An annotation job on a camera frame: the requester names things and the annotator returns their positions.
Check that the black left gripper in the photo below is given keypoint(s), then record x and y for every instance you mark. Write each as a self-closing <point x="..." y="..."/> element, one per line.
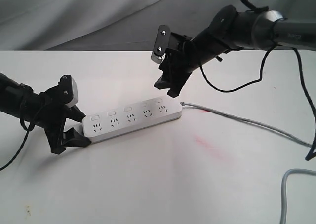
<point x="53" y="118"/>

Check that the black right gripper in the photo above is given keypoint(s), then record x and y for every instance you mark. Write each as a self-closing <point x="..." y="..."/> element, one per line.
<point x="185" y="54"/>

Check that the white five-outlet power strip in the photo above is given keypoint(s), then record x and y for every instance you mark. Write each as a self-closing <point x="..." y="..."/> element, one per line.
<point x="123" y="120"/>

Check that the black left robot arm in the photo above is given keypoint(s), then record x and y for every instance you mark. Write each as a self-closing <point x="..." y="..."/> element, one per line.
<point x="20" y="101"/>

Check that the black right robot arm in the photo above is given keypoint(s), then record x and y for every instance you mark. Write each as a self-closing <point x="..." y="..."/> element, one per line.
<point x="257" y="29"/>

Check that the grey backdrop cloth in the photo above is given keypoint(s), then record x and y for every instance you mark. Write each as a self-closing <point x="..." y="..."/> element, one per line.
<point x="116" y="24"/>

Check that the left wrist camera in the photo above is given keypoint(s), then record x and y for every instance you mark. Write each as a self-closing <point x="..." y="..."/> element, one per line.
<point x="67" y="90"/>

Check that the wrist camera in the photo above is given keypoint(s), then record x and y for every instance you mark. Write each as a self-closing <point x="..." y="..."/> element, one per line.
<point x="161" y="44"/>
<point x="67" y="90"/>

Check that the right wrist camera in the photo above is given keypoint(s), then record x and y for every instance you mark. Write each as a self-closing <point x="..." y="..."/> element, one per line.
<point x="161" y="44"/>

